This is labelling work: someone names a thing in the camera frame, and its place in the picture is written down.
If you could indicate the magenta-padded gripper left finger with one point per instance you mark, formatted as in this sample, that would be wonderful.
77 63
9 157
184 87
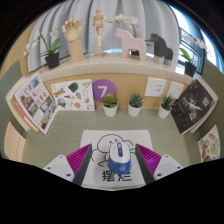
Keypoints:
60 166

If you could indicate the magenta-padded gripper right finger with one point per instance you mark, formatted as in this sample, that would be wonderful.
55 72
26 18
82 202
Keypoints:
166 166

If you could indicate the blue and white computer mouse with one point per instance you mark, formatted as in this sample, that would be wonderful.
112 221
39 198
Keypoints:
119 158

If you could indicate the white cartoon-print mouse pad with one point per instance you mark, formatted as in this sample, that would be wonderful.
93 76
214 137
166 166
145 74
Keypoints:
100 136

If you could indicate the colourful sticker card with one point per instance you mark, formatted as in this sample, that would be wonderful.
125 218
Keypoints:
209 145

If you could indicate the pale pink card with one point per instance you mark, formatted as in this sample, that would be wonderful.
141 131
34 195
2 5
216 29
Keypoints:
15 143

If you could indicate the small potted succulent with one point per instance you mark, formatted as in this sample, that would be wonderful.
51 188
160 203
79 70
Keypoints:
134 110
164 111
110 110

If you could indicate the black cover book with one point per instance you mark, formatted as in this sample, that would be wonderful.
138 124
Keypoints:
193 106

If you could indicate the red-spined photo magazine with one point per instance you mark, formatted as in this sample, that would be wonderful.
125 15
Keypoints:
36 101

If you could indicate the white sticker sheet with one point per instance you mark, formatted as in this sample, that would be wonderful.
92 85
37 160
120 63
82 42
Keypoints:
71 95

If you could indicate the thick white book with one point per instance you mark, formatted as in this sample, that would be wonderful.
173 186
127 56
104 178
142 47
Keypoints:
11 100

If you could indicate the round purple number sign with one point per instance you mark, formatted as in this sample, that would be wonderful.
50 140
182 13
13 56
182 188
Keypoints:
103 88

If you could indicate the green partition panel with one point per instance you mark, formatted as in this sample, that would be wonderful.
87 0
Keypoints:
216 73
8 83

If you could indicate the white orchid in black pot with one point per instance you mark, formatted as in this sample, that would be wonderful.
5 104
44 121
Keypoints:
190 68
52 60

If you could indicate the light wooden shelf ledge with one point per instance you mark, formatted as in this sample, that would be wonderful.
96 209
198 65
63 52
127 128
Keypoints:
106 68

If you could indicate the black wooden horse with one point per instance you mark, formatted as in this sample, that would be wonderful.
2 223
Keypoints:
161 48

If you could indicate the pink wooden horse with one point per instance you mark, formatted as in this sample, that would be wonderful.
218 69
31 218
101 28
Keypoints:
131 43

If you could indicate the wooden hand model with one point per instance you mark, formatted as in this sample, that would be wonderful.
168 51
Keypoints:
74 35

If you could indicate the dark-framed window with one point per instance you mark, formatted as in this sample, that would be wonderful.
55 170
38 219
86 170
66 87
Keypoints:
190 23

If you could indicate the wooden mannequin figure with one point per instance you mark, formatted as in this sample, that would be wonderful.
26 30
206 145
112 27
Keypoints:
99 25

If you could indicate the grey curtain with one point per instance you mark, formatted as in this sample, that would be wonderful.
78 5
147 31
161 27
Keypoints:
153 16

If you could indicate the white orchid plant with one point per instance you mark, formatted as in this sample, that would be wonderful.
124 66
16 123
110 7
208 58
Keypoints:
128 19

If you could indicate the white wall socket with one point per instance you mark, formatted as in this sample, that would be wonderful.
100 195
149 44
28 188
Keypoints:
175 90
155 86

